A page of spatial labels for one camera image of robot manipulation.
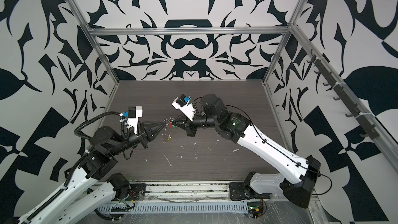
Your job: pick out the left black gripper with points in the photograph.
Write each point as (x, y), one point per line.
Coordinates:
(145, 131)

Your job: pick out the green lit circuit board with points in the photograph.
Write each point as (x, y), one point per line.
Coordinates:
(256, 209)

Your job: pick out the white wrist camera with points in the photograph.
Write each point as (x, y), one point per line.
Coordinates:
(131, 117)
(185, 105)

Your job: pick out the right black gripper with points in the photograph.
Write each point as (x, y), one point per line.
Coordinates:
(191, 125)

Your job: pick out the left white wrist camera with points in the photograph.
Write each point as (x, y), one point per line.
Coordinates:
(131, 117)

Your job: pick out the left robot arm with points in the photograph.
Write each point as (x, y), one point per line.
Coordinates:
(64, 205)

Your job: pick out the white slotted cable duct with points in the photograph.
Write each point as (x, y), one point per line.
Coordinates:
(178, 208)

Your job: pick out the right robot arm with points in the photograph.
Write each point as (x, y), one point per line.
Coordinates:
(297, 176)

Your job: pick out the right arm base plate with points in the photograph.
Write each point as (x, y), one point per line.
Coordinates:
(240, 192)

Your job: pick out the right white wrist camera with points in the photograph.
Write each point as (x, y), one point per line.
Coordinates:
(185, 105)

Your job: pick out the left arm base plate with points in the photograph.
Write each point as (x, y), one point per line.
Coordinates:
(136, 191)

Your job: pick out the large wire keyring red sleeve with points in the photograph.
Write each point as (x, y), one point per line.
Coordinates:
(169, 121)

